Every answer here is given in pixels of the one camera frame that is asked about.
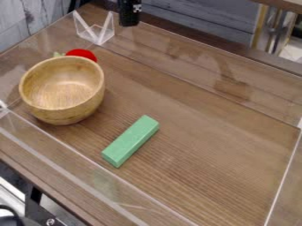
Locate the clear acrylic corner bracket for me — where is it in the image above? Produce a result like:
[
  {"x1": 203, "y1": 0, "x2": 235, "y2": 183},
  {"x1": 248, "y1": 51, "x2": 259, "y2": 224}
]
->
[{"x1": 72, "y1": 11, "x2": 115, "y2": 46}]

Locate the clear acrylic front barrier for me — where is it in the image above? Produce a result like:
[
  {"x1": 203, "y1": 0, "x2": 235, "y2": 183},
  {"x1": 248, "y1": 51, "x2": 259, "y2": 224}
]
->
[{"x1": 0, "y1": 102, "x2": 196, "y2": 226}]

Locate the gold metal chair frame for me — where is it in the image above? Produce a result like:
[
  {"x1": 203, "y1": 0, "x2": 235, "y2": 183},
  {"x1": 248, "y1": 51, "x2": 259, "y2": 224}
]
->
[{"x1": 251, "y1": 0, "x2": 302, "y2": 55}]

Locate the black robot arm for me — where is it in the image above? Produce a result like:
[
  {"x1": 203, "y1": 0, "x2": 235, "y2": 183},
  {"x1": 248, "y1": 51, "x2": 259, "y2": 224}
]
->
[{"x1": 116, "y1": 0, "x2": 141, "y2": 26}]

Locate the green rectangular block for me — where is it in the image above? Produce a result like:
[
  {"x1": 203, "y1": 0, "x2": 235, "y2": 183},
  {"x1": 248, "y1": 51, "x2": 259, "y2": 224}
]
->
[{"x1": 101, "y1": 115, "x2": 159, "y2": 168}]

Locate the red fruit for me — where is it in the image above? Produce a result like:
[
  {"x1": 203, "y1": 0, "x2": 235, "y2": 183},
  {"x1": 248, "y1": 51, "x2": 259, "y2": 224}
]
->
[{"x1": 65, "y1": 49, "x2": 97, "y2": 62}]

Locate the black table leg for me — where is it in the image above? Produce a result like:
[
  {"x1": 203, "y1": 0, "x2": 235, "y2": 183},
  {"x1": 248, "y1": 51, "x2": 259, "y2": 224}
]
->
[{"x1": 25, "y1": 186, "x2": 64, "y2": 226}]

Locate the wooden bowl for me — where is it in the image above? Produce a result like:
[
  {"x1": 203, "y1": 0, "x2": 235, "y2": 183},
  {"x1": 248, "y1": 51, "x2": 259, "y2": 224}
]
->
[{"x1": 19, "y1": 56, "x2": 105, "y2": 125}]

